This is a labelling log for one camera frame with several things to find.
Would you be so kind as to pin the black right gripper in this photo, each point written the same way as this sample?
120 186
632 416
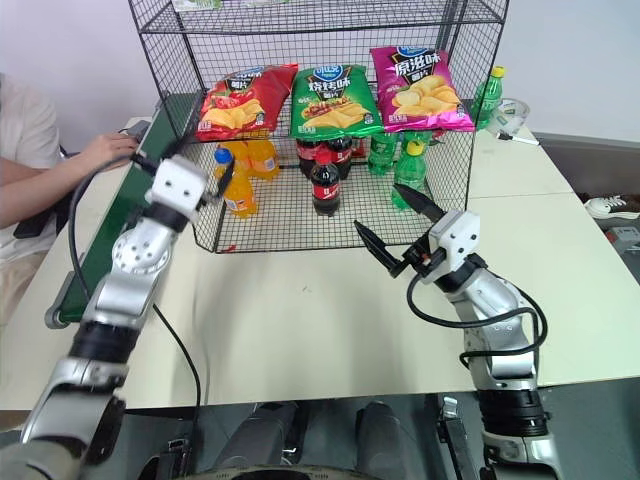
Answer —
417 257

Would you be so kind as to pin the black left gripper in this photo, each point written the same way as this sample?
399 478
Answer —
207 197

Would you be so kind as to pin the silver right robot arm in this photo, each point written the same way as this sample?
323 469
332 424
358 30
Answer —
500 300

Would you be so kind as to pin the person's bare forearm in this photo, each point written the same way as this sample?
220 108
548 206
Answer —
45 180

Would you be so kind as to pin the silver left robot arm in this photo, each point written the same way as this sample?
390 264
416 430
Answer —
135 255

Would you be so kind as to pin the green conveyor belt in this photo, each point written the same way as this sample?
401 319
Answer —
112 210

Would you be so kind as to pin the person's hand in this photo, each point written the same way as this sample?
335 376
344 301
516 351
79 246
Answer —
110 145

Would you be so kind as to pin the green soda bottle yellow cap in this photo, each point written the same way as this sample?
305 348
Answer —
487 100
407 175

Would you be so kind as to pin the orange soda bottle blue cap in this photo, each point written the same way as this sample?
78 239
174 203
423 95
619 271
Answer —
240 197

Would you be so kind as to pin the red potato chips bag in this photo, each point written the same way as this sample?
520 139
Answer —
240 100

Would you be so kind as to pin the grey control box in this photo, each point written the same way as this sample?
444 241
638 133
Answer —
134 129

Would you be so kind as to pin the cola bottle red cap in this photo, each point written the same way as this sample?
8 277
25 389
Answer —
326 192

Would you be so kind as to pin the purple potato chips bag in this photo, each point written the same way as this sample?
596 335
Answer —
420 90

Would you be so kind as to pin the green potato chips bag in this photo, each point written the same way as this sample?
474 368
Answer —
332 100

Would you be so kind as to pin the black marker pen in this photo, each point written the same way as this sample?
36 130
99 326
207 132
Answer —
520 139

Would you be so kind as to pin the green snack bag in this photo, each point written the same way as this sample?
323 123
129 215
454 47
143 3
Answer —
197 4

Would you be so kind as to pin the clear tape roll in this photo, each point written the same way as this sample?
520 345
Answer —
520 112

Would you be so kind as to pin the person in white shirt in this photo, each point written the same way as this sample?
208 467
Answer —
25 130

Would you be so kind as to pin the black phone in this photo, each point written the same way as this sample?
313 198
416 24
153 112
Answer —
32 226

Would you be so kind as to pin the dark grey rounded shape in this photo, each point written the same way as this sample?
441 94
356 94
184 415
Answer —
265 435
377 432

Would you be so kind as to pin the white sneaker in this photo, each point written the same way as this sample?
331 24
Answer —
612 206

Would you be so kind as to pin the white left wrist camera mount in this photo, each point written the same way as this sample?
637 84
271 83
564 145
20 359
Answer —
175 186

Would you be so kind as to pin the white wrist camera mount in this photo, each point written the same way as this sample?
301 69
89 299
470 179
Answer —
457 232
175 186

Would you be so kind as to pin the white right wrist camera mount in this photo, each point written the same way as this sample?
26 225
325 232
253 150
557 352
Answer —
457 232

